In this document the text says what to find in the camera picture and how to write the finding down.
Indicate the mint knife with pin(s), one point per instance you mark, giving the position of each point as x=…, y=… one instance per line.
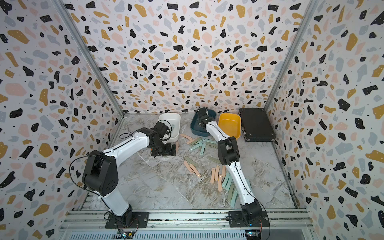
x=209, y=141
x=225, y=181
x=203, y=147
x=249, y=184
x=229, y=182
x=196, y=146

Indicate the olive knife lowest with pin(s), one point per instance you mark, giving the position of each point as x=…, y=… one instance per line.
x=230, y=192

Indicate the mint knife lowest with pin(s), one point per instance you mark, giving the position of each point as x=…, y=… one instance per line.
x=233, y=198

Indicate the mint knife bottom right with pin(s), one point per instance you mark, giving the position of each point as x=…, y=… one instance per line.
x=249, y=184

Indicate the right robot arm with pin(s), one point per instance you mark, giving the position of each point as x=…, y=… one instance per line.
x=229, y=156

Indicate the mint knife top right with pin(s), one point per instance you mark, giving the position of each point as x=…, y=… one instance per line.
x=209, y=141

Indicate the olive knife top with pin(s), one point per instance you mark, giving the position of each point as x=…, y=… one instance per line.
x=194, y=141

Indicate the olive knife upper right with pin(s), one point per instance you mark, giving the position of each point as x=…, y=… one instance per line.
x=212, y=145

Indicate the mint knife upper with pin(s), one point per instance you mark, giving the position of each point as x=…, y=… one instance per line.
x=196, y=146

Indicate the olive knife centre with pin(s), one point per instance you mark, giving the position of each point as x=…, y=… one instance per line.
x=213, y=159

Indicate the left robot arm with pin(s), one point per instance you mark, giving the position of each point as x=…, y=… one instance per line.
x=100, y=175

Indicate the mint knife bottom left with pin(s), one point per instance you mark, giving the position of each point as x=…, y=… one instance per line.
x=225, y=181

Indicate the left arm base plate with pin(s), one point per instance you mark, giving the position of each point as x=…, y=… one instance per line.
x=128, y=220

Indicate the black case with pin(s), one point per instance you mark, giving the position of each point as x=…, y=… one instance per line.
x=256, y=126

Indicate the aluminium front rail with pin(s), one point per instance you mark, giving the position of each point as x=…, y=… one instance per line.
x=276, y=224

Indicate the white storage box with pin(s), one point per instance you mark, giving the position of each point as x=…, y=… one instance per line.
x=173, y=122

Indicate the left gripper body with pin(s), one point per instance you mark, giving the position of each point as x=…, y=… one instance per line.
x=164, y=149

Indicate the pink knife top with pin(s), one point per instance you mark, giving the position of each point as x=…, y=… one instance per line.
x=186, y=137

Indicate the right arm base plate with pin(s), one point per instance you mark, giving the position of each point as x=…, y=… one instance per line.
x=237, y=219

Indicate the dark teal storage box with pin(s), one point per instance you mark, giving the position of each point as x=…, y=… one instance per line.
x=196, y=128

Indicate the yellow storage box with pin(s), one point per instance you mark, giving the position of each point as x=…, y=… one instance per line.
x=230, y=124

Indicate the mint knife centre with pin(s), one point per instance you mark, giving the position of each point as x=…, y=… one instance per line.
x=203, y=147

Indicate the pink knife pair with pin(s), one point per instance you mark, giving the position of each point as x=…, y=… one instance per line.
x=187, y=165
x=195, y=170

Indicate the mint knife bottom middle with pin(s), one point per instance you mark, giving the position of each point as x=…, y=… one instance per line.
x=229, y=182

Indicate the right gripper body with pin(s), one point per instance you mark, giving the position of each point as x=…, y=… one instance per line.
x=199, y=121

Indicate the olive knife pair left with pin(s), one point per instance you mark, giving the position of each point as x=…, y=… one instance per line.
x=190, y=161

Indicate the pink knife bottom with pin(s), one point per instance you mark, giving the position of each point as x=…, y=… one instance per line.
x=220, y=183

